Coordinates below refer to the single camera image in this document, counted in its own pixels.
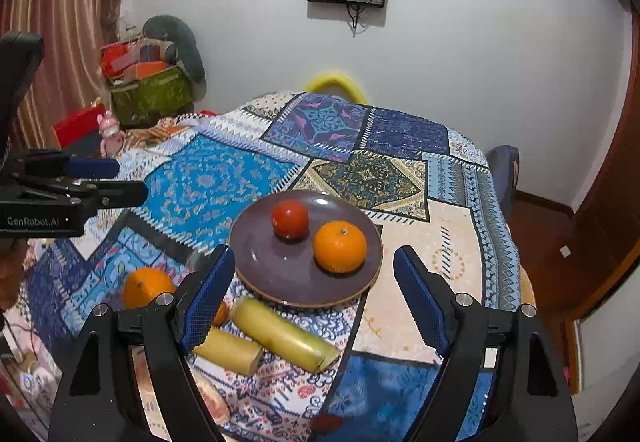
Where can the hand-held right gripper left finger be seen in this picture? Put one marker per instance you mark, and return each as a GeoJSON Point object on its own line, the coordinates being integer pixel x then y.
{"type": "Point", "coordinates": [205, 302]}

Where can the pink toy figure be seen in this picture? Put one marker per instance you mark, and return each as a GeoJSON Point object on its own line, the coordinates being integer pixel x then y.
{"type": "Point", "coordinates": [110, 135]}

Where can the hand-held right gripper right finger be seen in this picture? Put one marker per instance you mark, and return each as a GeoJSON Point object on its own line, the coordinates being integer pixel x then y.
{"type": "Point", "coordinates": [420, 302]}

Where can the dark blue chair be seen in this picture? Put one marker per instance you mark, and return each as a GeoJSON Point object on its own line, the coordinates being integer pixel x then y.
{"type": "Point", "coordinates": [505, 172]}

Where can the red and orange boxes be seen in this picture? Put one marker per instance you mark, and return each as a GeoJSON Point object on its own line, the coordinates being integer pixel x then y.
{"type": "Point", "coordinates": [135, 60]}

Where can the grey plush toy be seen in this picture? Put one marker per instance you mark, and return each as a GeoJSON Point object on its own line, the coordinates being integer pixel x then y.
{"type": "Point", "coordinates": [180, 42]}

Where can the long yellow sugarcane piece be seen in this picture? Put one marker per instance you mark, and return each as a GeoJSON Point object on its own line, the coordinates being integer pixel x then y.
{"type": "Point", "coordinates": [280, 332]}

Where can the green storage box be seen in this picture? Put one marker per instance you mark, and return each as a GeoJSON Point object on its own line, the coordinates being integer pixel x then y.
{"type": "Point", "coordinates": [150, 95]}

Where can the striped curtain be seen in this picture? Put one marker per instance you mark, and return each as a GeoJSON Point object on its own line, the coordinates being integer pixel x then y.
{"type": "Point", "coordinates": [60, 22]}

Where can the blue patchwork tablecloth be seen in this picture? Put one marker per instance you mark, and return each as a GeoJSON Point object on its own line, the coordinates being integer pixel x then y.
{"type": "Point", "coordinates": [425, 202]}

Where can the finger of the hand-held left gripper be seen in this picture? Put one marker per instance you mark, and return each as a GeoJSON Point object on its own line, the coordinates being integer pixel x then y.
{"type": "Point", "coordinates": [120, 193]}
{"type": "Point", "coordinates": [95, 168]}

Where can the short yellow sugarcane piece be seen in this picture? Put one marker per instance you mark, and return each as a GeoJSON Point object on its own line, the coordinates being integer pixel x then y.
{"type": "Point", "coordinates": [232, 352]}

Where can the red box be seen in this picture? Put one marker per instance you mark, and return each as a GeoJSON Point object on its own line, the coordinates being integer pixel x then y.
{"type": "Point", "coordinates": [75, 127]}

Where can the peeled pomelo segment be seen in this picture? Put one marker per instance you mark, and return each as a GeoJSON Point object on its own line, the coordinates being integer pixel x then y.
{"type": "Point", "coordinates": [212, 399]}

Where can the wooden door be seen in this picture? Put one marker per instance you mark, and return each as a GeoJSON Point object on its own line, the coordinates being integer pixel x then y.
{"type": "Point", "coordinates": [610, 172]}

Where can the red tomato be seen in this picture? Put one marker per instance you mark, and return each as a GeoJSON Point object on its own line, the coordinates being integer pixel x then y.
{"type": "Point", "coordinates": [290, 218]}

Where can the yellow chair back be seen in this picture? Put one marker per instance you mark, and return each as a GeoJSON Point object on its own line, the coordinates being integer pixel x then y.
{"type": "Point", "coordinates": [335, 81]}

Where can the brown round plate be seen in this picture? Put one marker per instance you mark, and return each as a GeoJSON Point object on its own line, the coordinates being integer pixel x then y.
{"type": "Point", "coordinates": [280, 272]}

